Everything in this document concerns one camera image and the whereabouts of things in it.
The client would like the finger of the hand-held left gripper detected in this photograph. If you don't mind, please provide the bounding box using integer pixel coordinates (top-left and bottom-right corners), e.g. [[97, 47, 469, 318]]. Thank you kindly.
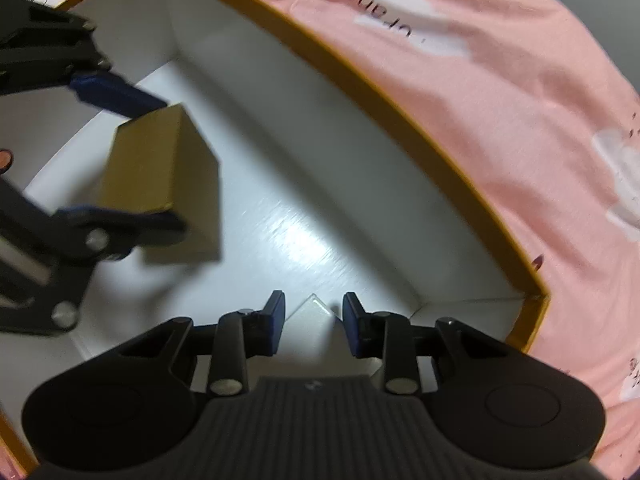
[[0, 175, 188, 337], [0, 0, 168, 117]]

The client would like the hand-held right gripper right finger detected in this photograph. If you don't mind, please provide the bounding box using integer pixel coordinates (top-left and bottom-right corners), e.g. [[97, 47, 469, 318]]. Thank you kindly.
[[342, 291, 521, 395]]

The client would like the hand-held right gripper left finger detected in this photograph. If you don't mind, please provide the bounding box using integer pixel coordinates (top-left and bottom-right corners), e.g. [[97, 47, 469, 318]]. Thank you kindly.
[[120, 290, 287, 396]]

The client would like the small gold box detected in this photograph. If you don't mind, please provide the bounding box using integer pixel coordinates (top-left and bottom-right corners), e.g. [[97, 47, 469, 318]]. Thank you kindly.
[[95, 102, 223, 263]]

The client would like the orange cardboard box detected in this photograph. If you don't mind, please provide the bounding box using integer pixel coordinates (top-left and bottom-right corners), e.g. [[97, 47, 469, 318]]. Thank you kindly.
[[0, 0, 551, 480]]

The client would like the pink printed blanket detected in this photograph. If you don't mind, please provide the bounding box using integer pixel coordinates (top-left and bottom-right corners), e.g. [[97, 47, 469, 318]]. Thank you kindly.
[[25, 0, 640, 480]]

